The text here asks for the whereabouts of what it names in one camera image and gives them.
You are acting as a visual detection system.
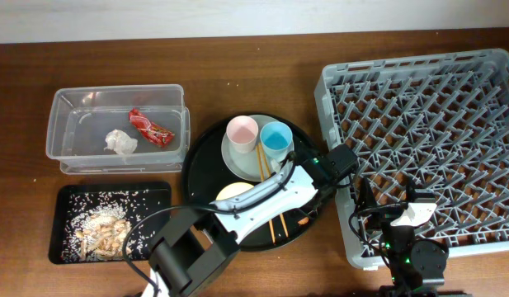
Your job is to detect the black rectangular food tray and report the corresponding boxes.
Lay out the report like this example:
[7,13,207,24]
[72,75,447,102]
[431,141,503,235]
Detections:
[48,181,171,264]

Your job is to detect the round black tray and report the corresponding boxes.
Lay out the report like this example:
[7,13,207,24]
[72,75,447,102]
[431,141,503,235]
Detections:
[181,119,334,252]

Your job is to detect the food scraps and rice pile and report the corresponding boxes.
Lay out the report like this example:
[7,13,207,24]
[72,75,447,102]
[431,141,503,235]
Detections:
[60,191,147,263]

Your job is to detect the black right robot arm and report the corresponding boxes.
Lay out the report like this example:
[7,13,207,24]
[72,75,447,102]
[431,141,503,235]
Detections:
[348,178,449,297]

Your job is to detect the red snack wrapper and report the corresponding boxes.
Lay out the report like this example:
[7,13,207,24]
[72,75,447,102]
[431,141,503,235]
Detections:
[129,108,175,148]

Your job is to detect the light blue plastic cup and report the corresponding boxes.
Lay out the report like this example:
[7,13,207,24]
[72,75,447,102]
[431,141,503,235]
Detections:
[260,121,293,162]

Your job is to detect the pink plastic cup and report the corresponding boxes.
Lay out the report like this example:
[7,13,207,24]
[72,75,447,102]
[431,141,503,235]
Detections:
[226,115,259,153]

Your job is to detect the wooden chopstick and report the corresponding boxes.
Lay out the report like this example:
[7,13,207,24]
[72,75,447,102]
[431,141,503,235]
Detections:
[261,145,289,238]
[256,144,276,244]

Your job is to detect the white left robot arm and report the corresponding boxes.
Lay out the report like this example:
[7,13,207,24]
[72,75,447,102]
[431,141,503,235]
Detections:
[137,144,358,296]

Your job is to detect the yellow plastic bowl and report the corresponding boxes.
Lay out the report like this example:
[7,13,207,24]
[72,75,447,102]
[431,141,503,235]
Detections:
[216,182,254,200]

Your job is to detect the grey plastic dishwasher rack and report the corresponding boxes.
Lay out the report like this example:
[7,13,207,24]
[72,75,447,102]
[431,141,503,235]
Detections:
[314,49,509,257]

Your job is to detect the grey round plate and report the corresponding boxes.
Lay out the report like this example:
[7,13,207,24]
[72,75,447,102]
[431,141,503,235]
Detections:
[221,115,295,182]

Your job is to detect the crumpled white tissue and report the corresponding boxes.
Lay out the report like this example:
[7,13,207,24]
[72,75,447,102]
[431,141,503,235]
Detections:
[105,130,138,155]

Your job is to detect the clear plastic waste bin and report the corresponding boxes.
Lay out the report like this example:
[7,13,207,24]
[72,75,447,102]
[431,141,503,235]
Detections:
[45,84,191,175]

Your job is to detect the orange carrot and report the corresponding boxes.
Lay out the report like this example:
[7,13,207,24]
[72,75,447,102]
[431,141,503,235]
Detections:
[297,217,309,225]

